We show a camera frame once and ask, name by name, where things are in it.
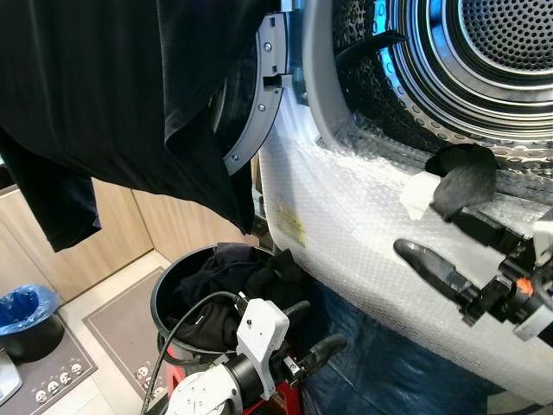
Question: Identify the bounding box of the black drum paddle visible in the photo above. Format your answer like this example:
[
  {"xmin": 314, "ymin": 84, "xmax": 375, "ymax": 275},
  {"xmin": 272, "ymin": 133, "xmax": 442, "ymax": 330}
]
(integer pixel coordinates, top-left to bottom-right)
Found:
[{"xmin": 335, "ymin": 30, "xmax": 409, "ymax": 70}]

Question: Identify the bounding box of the wooden cabinet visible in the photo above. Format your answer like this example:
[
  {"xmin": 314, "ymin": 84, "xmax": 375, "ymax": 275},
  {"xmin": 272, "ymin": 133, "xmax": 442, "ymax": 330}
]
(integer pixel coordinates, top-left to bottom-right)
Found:
[{"xmin": 0, "ymin": 156, "xmax": 264, "ymax": 299}]

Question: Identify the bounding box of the perforated steel washer drum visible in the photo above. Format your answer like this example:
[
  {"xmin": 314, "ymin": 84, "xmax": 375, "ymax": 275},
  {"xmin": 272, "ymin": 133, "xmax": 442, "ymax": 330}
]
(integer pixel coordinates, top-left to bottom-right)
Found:
[{"xmin": 333, "ymin": 0, "xmax": 553, "ymax": 174}]

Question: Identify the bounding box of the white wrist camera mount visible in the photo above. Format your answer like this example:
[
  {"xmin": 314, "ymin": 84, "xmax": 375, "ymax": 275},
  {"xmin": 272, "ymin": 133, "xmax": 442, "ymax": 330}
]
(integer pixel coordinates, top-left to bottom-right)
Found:
[
  {"xmin": 235, "ymin": 298, "xmax": 290, "ymax": 400},
  {"xmin": 517, "ymin": 212, "xmax": 553, "ymax": 342}
]

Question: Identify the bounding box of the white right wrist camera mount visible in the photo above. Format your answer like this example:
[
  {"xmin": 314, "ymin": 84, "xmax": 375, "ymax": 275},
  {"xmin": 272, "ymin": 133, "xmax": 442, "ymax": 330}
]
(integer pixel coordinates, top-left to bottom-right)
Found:
[{"xmin": 517, "ymin": 212, "xmax": 553, "ymax": 342}]

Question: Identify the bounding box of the clear bubble wrap sheet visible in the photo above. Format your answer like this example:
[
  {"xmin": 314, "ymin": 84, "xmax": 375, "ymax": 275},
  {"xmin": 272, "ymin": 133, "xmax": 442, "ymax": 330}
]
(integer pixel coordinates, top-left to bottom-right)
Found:
[{"xmin": 257, "ymin": 86, "xmax": 553, "ymax": 407}]

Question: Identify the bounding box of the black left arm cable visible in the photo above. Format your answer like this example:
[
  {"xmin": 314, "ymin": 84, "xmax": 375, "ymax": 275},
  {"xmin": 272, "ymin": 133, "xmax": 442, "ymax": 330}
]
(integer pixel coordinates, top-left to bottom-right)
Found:
[{"xmin": 141, "ymin": 290, "xmax": 247, "ymax": 415}]

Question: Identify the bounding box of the small black cloth piece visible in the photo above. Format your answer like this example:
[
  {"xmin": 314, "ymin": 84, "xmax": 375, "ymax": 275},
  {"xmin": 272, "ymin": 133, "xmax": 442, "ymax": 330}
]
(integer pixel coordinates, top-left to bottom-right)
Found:
[{"xmin": 425, "ymin": 144, "xmax": 499, "ymax": 221}]

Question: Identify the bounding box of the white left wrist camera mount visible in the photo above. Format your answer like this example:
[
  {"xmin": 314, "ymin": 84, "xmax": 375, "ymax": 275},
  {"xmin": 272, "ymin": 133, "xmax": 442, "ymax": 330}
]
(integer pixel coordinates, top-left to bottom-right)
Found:
[{"xmin": 235, "ymin": 298, "xmax": 290, "ymax": 400}]

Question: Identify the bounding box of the grey panda floor mat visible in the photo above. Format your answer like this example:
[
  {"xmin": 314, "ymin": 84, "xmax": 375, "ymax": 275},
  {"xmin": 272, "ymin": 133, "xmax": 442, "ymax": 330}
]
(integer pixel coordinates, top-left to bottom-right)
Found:
[
  {"xmin": 0, "ymin": 324, "xmax": 99, "ymax": 415},
  {"xmin": 82, "ymin": 266, "xmax": 174, "ymax": 403}
]

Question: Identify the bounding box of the blue denim cloth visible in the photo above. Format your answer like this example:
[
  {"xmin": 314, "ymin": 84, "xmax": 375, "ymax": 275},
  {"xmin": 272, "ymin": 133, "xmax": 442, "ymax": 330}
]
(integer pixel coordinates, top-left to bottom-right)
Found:
[{"xmin": 298, "ymin": 277, "xmax": 511, "ymax": 415}]

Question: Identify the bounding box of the black waste bin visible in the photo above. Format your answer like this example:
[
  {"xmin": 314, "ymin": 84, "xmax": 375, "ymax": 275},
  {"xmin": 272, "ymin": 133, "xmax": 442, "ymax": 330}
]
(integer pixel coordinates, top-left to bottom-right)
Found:
[{"xmin": 0, "ymin": 311, "xmax": 67, "ymax": 364}]

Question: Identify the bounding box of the blue bin bag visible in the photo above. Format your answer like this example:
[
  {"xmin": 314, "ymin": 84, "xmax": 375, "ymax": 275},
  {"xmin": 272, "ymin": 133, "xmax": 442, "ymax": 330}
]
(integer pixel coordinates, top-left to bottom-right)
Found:
[{"xmin": 0, "ymin": 284, "xmax": 61, "ymax": 336}]

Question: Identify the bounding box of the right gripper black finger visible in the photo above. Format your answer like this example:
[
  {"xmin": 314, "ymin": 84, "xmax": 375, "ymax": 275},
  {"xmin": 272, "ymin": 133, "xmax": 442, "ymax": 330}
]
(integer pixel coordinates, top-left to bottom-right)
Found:
[
  {"xmin": 393, "ymin": 239, "xmax": 481, "ymax": 314},
  {"xmin": 448, "ymin": 207, "xmax": 530, "ymax": 259}
]

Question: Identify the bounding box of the black round laundry bucket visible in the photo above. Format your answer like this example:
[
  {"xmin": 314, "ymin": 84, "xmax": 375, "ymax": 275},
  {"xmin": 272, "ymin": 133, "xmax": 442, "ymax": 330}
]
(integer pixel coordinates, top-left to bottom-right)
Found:
[{"xmin": 149, "ymin": 242, "xmax": 316, "ymax": 364}]

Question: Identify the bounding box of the grey round washer door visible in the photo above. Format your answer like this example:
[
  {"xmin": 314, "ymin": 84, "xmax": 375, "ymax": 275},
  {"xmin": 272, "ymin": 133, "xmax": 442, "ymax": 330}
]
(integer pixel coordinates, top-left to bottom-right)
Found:
[{"xmin": 203, "ymin": 13, "xmax": 295, "ymax": 176}]

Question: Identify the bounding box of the black clothes pile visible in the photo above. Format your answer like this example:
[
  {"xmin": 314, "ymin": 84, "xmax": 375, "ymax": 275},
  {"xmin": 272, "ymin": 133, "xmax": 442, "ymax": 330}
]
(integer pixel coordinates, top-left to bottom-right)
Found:
[{"xmin": 164, "ymin": 242, "xmax": 312, "ymax": 351}]

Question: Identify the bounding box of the large black hanging garment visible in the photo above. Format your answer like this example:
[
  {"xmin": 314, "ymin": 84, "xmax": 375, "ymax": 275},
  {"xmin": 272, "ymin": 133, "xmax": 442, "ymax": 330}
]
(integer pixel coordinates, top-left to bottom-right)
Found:
[{"xmin": 0, "ymin": 0, "xmax": 282, "ymax": 253}]

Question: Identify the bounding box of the white bathroom scale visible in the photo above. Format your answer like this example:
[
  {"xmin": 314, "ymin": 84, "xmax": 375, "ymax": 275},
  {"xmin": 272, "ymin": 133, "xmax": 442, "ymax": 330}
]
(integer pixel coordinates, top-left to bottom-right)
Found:
[{"xmin": 0, "ymin": 346, "xmax": 22, "ymax": 405}]

